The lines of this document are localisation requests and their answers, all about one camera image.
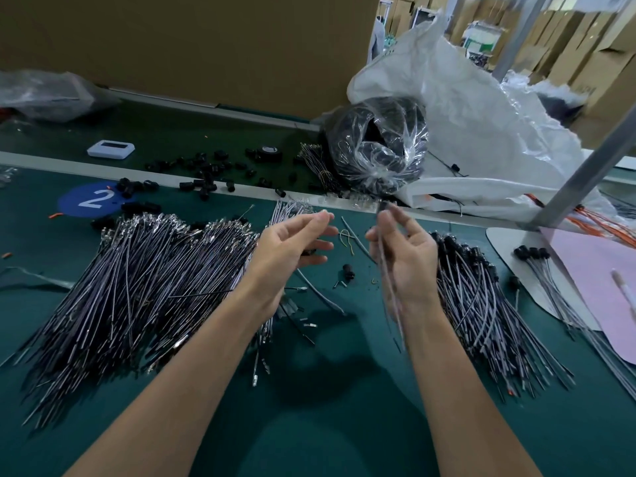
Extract person's right hand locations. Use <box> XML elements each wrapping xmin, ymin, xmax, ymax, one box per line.
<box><xmin>366</xmin><ymin>203</ymin><xmax>441</xmax><ymax>325</ymax></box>

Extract person's left hand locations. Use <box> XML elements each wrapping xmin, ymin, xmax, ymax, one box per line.
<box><xmin>238</xmin><ymin>208</ymin><xmax>340</xmax><ymax>324</ymax></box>

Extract pile of wires with black caps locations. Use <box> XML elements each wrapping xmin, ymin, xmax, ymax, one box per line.
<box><xmin>432</xmin><ymin>231</ymin><xmax>576</xmax><ymax>398</ymax></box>

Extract black plastic caps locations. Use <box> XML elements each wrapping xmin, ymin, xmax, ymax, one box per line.
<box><xmin>91</xmin><ymin>148</ymin><xmax>321</xmax><ymax>235</ymax></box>

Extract small bundle of capped wires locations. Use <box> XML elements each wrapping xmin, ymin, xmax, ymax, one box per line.
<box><xmin>513</xmin><ymin>245</ymin><xmax>636</xmax><ymax>401</ymax></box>

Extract pile of grey wires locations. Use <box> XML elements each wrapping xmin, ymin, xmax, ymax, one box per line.
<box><xmin>0</xmin><ymin>198</ymin><xmax>319</xmax><ymax>433</ymax></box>

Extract person's right forearm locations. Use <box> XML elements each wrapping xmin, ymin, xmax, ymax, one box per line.
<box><xmin>402</xmin><ymin>305</ymin><xmax>543</xmax><ymax>477</ymax></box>

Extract person's left forearm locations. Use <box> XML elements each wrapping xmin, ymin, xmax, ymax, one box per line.
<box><xmin>64</xmin><ymin>297</ymin><xmax>282</xmax><ymax>477</ymax></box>

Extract clear bag with black contents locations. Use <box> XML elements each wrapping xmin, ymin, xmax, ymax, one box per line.
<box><xmin>325</xmin><ymin>96</ymin><xmax>431</xmax><ymax>197</ymax></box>

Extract large white plastic sack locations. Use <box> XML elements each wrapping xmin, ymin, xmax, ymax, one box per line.
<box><xmin>348</xmin><ymin>19</ymin><xmax>636</xmax><ymax>227</ymax></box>

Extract pink paper sheet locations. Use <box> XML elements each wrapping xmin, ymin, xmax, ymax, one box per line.
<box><xmin>545</xmin><ymin>228</ymin><xmax>636</xmax><ymax>366</ymax></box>

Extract blue round number sticker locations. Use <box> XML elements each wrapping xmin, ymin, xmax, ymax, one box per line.
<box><xmin>56</xmin><ymin>182</ymin><xmax>131</xmax><ymax>219</ymax></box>

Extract small white timer device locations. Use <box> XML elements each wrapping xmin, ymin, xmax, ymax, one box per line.
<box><xmin>86</xmin><ymin>140</ymin><xmax>136</xmax><ymax>160</ymax></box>

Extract white pen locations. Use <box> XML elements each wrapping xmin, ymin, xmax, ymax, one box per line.
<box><xmin>611</xmin><ymin>270</ymin><xmax>636</xmax><ymax>314</ymax></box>

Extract brown cardboard panel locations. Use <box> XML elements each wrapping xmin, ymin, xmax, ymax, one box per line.
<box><xmin>0</xmin><ymin>0</ymin><xmax>381</xmax><ymax>120</ymax></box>

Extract clear plastic strip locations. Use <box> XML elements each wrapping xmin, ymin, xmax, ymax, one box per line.
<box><xmin>0</xmin><ymin>266</ymin><xmax>76</xmax><ymax>292</ymax></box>

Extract crumpled clear plastic bag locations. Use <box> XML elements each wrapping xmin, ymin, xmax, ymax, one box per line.
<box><xmin>0</xmin><ymin>70</ymin><xmax>121</xmax><ymax>123</ymax></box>

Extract stack of cardboard boxes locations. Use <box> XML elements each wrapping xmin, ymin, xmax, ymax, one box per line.
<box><xmin>545</xmin><ymin>0</ymin><xmax>636</xmax><ymax>145</ymax></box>

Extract bundle of orange wires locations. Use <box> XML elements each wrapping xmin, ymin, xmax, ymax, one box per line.
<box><xmin>527</xmin><ymin>191</ymin><xmax>636</xmax><ymax>249</ymax></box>

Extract grey metal frame post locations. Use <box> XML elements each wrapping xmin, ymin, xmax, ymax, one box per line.
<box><xmin>535</xmin><ymin>109</ymin><xmax>636</xmax><ymax>229</ymax></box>
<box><xmin>492</xmin><ymin>0</ymin><xmax>550</xmax><ymax>83</ymax></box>

